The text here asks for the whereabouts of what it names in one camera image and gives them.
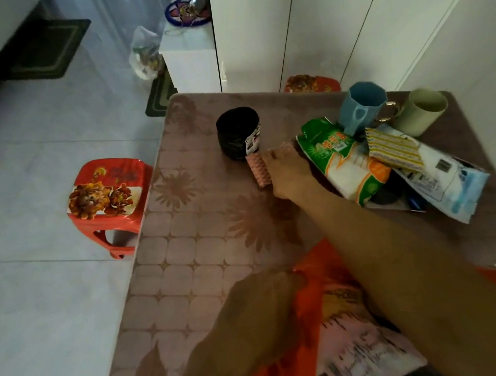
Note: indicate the brown patterned table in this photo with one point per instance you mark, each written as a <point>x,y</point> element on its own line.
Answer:
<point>194,261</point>

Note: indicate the person's right hand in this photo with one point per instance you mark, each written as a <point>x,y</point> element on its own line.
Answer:
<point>288,173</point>

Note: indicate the person's right forearm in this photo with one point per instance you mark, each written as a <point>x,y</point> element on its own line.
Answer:
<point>424,291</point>

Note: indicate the white counter cabinet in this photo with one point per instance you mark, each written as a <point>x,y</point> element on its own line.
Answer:
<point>479,41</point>

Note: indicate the green white snack packet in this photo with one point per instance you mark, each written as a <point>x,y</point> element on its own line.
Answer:
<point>341,159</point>

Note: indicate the person's left forearm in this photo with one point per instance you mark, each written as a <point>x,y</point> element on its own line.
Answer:
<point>213,372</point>

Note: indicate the clear plastic bag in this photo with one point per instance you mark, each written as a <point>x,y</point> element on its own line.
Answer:
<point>145,53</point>

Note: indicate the red plastic bag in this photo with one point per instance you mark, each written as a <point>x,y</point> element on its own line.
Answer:
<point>314,332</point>

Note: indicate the small green floor mat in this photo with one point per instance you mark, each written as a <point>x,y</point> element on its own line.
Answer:
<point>160,95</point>

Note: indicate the dark green door mat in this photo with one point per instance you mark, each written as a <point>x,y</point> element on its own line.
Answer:
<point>49,49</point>

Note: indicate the black cup with label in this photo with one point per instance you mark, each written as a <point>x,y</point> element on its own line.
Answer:
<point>236,134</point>

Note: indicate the pink checkered cloth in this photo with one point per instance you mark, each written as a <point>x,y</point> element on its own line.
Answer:
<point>257,171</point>

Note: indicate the tall white cabinet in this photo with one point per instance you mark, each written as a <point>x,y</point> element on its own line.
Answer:
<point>324,21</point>

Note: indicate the low white cabinet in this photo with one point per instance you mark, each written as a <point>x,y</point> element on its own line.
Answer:
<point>189,60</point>

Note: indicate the blue plastic cup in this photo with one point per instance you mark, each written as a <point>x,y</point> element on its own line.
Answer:
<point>360,109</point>

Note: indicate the pale green cup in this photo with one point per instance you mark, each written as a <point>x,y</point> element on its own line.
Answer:
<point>420,112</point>

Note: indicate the red plastic stool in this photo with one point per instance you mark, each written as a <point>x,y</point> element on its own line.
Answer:
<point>104,195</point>
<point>310,84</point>

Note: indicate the yellow striped cloth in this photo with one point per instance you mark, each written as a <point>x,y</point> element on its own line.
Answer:
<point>393,150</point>

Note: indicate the person's left hand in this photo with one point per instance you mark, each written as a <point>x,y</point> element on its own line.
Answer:
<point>264,315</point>

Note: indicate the white blue soft pouch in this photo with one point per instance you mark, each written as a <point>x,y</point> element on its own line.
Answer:
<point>449,184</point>

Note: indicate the black small packet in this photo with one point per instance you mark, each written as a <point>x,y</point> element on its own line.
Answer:
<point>390,194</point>

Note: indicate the blue rimmed plate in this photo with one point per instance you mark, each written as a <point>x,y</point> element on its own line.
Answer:
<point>185,12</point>

